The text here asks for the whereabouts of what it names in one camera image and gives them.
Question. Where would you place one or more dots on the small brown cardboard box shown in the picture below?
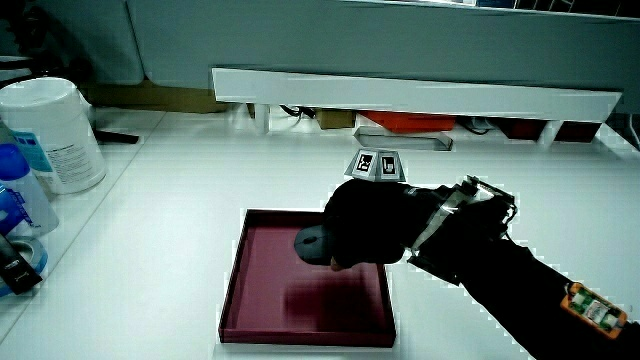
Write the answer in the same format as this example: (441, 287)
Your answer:
(335, 119)

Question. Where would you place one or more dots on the black flat stand base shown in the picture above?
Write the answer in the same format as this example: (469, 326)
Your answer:
(115, 136)

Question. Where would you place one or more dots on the black computer mouse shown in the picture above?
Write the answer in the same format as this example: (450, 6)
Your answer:
(311, 244)

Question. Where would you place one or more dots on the maroon square plate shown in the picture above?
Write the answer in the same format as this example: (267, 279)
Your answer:
(280, 300)

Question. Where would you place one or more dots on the white wipes canister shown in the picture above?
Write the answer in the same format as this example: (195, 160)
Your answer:
(47, 130)

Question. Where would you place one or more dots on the grey flat tray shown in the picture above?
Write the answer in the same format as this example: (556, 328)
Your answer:
(400, 141)

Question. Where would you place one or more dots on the black flat tool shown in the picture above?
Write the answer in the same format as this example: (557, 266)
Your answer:
(14, 267)

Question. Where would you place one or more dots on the person's right hand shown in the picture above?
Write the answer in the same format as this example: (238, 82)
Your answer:
(370, 220)

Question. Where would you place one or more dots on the orange box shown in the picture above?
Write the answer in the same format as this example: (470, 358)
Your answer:
(407, 121)

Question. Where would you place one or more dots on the white desk shelf riser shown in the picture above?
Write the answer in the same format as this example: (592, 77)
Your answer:
(400, 95)

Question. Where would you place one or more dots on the blue spray bottle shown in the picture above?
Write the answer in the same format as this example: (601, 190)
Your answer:
(22, 200)

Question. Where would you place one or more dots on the dark red box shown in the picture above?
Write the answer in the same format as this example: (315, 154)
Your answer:
(577, 132)
(522, 129)

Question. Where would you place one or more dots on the brown cardboard sheet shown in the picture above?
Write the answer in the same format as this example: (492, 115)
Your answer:
(150, 97)

